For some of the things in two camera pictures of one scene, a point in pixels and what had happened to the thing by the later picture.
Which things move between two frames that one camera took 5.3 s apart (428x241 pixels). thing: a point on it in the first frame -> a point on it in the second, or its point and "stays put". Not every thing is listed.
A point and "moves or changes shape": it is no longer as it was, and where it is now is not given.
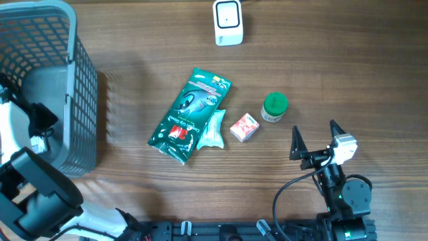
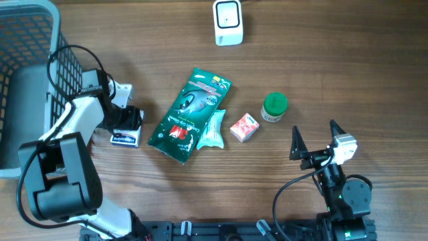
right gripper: [299, 150] stays put
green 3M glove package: [178, 134] stays put
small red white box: [244, 127] stays put
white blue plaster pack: [37, 144] moves or changes shape
